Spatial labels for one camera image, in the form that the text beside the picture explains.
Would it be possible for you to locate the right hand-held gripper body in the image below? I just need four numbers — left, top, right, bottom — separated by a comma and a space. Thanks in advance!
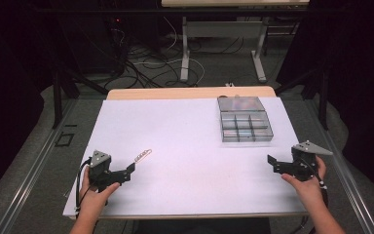
272, 139, 334, 183

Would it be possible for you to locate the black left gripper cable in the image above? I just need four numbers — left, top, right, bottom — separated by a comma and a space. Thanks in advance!
74, 157, 93, 218

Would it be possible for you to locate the aluminium floor rail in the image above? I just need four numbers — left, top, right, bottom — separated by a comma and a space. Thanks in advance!
0, 98, 79, 234
305, 98, 374, 234

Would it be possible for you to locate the silver metal hair clip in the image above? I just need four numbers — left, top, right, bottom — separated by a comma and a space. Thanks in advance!
132, 148, 153, 164

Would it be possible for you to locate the black metal stand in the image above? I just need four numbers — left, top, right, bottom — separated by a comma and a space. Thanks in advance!
274, 64, 331, 132
51, 64, 109, 130

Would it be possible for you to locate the person's left hand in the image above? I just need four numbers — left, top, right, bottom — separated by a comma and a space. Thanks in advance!
79, 166, 122, 216

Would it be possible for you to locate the white table sheet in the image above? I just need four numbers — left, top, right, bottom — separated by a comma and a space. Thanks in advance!
62, 97, 308, 217

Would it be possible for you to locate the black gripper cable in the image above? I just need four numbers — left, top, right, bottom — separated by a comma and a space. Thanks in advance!
300, 158, 329, 209
74, 157, 93, 218

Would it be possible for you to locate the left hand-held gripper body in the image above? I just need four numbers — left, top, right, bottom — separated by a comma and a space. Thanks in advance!
87, 149, 132, 193

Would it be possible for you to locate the person's right hand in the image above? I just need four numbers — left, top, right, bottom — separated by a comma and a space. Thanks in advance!
280, 155, 327, 213

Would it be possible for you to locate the dark computer tower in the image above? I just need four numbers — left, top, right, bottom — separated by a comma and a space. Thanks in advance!
77, 13, 134, 74

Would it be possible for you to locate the clear plastic compartment box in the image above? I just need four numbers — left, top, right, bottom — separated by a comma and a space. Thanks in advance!
216, 96, 275, 143

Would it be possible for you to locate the tangle of floor cables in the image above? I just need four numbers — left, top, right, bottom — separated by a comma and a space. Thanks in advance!
108, 16, 251, 90

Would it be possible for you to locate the white desk with metal legs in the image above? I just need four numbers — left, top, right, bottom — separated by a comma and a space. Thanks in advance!
161, 0, 311, 83

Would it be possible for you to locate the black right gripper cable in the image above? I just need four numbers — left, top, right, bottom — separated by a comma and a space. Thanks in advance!
300, 158, 329, 209

